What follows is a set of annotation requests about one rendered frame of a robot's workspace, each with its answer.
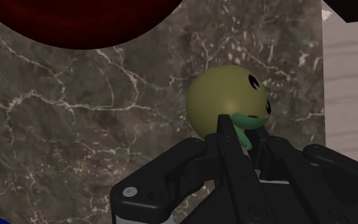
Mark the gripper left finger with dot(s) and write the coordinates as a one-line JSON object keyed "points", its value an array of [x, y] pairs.
{"points": [[154, 186]]}

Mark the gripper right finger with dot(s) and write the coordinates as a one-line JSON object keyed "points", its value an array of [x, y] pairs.
{"points": [[327, 180]]}

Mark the yellow round-headed green toy figure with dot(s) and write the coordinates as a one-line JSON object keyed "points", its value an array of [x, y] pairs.
{"points": [[219, 96]]}

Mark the dark robot stand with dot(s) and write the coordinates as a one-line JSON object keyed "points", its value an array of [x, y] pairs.
{"points": [[355, 9]]}

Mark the dark red round bowl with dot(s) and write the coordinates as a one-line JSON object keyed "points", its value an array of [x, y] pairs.
{"points": [[79, 21]]}

